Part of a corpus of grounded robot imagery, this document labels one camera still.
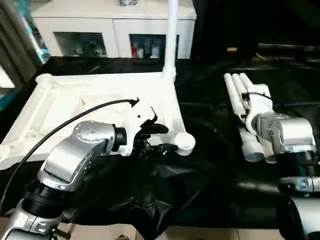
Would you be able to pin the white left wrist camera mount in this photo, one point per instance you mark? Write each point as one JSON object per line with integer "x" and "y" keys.
{"x": 140, "y": 117}

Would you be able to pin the dark grey crumpled bundle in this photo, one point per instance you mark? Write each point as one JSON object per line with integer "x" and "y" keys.
{"x": 127, "y": 2}

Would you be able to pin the small beige label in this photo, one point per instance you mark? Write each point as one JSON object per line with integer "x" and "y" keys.
{"x": 232, "y": 49}

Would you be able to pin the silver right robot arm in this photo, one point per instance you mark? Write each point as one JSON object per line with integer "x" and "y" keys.
{"x": 295, "y": 135}

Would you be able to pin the white plastic table top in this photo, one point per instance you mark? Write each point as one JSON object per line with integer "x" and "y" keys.
{"x": 62, "y": 95}

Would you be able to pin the grey curtain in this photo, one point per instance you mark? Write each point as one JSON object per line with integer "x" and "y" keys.
{"x": 17, "y": 37}

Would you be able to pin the white glass-door cabinet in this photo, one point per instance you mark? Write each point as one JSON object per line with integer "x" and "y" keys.
{"x": 100, "y": 20}

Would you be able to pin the teal floor mat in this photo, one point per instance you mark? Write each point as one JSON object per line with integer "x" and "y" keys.
{"x": 6, "y": 100}

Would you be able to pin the black table mat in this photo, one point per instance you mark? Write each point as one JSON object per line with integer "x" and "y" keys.
{"x": 200, "y": 187}

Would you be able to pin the teal white plastic package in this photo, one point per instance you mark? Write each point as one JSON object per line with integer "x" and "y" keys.
{"x": 37, "y": 42}

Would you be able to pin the white plastic table leg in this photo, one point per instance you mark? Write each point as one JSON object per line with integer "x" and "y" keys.
{"x": 246, "y": 80}
{"x": 231, "y": 100}
{"x": 172, "y": 37}
{"x": 237, "y": 82}

